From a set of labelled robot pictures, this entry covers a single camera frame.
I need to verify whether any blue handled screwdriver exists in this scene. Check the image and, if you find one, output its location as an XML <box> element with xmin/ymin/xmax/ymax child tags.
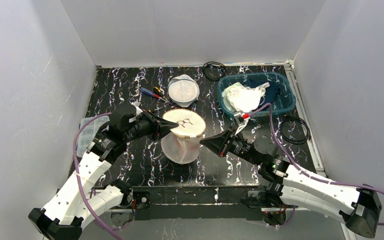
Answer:
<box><xmin>140</xmin><ymin>87</ymin><xmax>172</xmax><ymax>105</ymax></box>

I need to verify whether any clear plastic screw box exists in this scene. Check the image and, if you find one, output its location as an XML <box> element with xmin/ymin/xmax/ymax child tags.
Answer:
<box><xmin>76</xmin><ymin>115</ymin><xmax>109</xmax><ymax>158</ymax></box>

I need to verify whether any black cable coil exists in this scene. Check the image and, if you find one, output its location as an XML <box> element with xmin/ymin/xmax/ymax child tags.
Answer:
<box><xmin>202</xmin><ymin>61</ymin><xmax>228</xmax><ymax>82</ymax></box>
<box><xmin>279</xmin><ymin>116</ymin><xmax>311</xmax><ymax>146</ymax></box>

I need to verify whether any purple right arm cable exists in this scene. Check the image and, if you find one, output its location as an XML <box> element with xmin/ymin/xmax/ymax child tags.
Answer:
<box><xmin>244</xmin><ymin>102</ymin><xmax>384</xmax><ymax>229</ymax></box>

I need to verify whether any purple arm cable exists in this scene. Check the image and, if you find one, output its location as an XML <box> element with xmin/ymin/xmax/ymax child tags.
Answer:
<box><xmin>72</xmin><ymin>111</ymin><xmax>137</xmax><ymax>240</ymax></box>
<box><xmin>244</xmin><ymin>102</ymin><xmax>384</xmax><ymax>229</ymax></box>

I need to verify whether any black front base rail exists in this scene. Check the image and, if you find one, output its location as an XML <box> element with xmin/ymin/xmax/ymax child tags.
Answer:
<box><xmin>82</xmin><ymin>185</ymin><xmax>299</xmax><ymax>222</ymax></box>

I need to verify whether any white mesh bag tan trim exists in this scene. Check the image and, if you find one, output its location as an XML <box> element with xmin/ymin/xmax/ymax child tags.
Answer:
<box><xmin>161</xmin><ymin>108</ymin><xmax>206</xmax><ymax>165</ymax></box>

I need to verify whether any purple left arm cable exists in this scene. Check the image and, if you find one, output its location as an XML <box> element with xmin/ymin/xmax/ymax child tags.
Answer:
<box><xmin>72</xmin><ymin>111</ymin><xmax>137</xmax><ymax>240</ymax></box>

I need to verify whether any black orange handled screwdriver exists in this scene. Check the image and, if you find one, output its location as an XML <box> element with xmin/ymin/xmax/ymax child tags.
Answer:
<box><xmin>152</xmin><ymin>86</ymin><xmax>170</xmax><ymax>104</ymax></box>

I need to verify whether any black cable coil right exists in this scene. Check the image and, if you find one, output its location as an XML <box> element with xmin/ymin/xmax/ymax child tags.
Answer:
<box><xmin>279</xmin><ymin>116</ymin><xmax>311</xmax><ymax>146</ymax></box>

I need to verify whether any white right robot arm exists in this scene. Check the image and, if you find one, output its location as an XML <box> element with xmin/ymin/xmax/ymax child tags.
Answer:
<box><xmin>200</xmin><ymin>128</ymin><xmax>382</xmax><ymax>239</ymax></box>

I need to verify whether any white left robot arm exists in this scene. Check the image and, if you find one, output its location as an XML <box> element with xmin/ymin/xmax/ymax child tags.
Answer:
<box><xmin>28</xmin><ymin>103</ymin><xmax>179</xmax><ymax>240</ymax></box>

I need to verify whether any white mesh bag blue trim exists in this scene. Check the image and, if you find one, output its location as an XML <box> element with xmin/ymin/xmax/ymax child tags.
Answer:
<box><xmin>167</xmin><ymin>74</ymin><xmax>200</xmax><ymax>108</ymax></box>

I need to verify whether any teal plastic bin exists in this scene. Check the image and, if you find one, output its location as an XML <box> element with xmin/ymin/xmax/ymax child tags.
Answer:
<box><xmin>217</xmin><ymin>72</ymin><xmax>296</xmax><ymax>117</ymax></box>

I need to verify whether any dark blue bra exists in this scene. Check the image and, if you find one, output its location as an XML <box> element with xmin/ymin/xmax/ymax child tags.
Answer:
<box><xmin>247</xmin><ymin>79</ymin><xmax>280</xmax><ymax>108</ymax></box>

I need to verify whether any black cable coil back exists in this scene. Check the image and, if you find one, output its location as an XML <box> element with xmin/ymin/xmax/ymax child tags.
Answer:
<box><xmin>202</xmin><ymin>61</ymin><xmax>228</xmax><ymax>82</ymax></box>

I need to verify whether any white bra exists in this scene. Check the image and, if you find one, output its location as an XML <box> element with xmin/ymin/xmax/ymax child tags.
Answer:
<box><xmin>221</xmin><ymin>82</ymin><xmax>265</xmax><ymax>113</ymax></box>

